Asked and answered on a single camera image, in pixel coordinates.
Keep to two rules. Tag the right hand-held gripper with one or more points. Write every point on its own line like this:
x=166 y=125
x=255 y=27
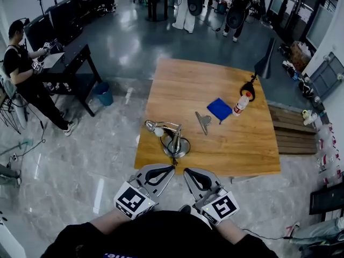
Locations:
x=221 y=207

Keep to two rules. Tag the black equipment case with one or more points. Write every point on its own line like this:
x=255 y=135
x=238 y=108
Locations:
x=61 y=20

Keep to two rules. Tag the grey folding cart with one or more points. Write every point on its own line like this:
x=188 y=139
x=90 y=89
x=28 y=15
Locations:
x=329 y=74

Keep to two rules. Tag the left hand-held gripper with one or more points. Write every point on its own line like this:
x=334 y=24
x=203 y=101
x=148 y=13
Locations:
x=134 y=201

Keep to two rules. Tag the person's black t-shirt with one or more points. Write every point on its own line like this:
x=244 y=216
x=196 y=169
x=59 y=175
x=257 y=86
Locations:
x=161 y=238

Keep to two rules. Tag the blue cloth pouch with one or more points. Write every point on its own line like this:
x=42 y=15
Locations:
x=219 y=107

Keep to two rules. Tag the person's left forearm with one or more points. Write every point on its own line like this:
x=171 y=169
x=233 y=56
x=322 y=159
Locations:
x=113 y=220

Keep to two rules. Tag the black chair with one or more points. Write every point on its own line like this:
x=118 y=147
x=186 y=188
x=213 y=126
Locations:
x=328 y=199

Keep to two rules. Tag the black work table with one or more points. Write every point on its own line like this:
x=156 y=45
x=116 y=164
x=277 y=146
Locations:
x=75 y=60

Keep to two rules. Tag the wooden slat bench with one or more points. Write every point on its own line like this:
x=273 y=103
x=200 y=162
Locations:
x=294 y=133

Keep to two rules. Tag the white cabinet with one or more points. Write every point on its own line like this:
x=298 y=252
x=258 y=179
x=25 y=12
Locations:
x=9 y=240

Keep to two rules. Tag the person's black shoe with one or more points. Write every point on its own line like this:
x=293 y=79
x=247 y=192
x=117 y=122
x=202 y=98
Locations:
x=185 y=209

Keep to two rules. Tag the teal waste bin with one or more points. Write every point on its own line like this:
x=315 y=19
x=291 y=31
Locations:
x=103 y=94

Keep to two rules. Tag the person's right forearm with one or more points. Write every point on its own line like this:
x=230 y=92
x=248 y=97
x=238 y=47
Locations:
x=232 y=231

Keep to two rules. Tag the silver desk lamp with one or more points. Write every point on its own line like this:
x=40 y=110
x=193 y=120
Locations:
x=184 y=146

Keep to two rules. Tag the cardboard box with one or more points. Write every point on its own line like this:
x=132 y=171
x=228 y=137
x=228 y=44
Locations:
x=299 y=55

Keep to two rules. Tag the silver binder clip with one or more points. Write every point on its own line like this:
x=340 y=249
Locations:
x=204 y=120

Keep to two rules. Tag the plastic water bottle red cap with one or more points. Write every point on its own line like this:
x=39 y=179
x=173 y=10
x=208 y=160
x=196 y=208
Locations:
x=240 y=105

